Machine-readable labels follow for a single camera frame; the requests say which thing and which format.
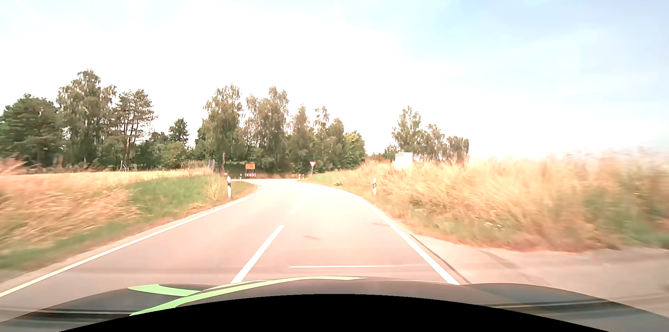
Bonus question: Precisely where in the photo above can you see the grey asphalt road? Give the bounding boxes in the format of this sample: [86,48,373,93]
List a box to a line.
[0,178,669,322]

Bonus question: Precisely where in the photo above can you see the group of trees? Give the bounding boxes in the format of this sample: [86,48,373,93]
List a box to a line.
[384,106,470,163]

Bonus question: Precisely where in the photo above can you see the road markings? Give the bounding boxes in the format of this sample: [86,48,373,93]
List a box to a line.
[0,182,461,299]

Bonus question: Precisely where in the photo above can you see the car's own bonnet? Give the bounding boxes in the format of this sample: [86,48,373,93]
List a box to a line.
[0,276,669,332]

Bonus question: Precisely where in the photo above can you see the wood of green trees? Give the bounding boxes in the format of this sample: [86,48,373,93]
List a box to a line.
[0,70,368,174]

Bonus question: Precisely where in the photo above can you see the tall dry grass verge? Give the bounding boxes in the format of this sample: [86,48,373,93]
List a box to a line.
[307,152,669,253]

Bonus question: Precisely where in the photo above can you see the grass verge with dry field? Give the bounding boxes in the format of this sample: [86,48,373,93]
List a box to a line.
[0,159,258,273]

